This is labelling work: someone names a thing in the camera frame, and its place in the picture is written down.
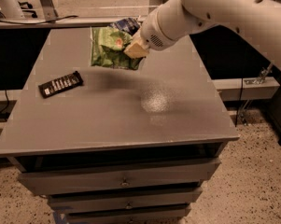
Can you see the green jalapeno chip bag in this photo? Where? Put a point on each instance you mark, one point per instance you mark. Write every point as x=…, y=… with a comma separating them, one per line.
x=107, y=49

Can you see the blue chip bag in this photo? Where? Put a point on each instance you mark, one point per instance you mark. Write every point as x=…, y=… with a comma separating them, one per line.
x=128, y=25

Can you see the grey bottom drawer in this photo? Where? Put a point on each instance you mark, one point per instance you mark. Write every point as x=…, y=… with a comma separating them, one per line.
x=129, y=216

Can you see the metal rail bar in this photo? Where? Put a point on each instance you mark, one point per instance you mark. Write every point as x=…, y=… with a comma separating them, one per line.
x=70, y=21

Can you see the grey top drawer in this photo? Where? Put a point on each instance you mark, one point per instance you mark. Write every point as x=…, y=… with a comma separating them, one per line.
x=119, y=177

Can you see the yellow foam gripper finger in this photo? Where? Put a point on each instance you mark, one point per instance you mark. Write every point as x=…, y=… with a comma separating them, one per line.
x=137, y=49

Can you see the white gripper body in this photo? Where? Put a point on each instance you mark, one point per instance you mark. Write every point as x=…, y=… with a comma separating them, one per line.
x=151, y=34

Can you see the black rxbar chocolate bar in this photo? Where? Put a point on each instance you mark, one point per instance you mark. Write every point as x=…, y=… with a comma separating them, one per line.
x=60, y=84

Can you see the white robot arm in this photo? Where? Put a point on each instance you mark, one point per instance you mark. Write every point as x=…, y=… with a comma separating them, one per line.
x=258, y=22

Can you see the grey middle drawer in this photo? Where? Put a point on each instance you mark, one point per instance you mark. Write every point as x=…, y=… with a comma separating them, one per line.
x=124, y=199

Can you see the grey drawer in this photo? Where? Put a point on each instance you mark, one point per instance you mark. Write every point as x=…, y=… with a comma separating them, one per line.
x=119, y=177
x=124, y=199
x=129, y=216

